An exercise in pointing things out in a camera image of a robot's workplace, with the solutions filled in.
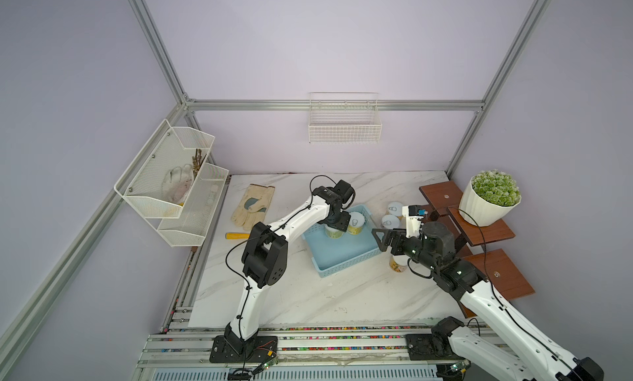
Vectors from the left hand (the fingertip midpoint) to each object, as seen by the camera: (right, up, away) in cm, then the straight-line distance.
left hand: (334, 224), depth 92 cm
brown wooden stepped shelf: (+42, +9, 0) cm, 43 cm away
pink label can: (+23, 0, +5) cm, 23 cm away
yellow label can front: (+9, 0, +5) cm, 10 cm away
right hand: (+15, -1, -16) cm, 22 cm away
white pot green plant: (+42, +10, -25) cm, 50 cm away
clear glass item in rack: (-51, +15, -15) cm, 55 cm away
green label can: (0, -3, -1) cm, 3 cm away
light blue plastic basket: (-1, -11, -3) cm, 11 cm away
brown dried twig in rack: (-47, +23, -11) cm, 53 cm away
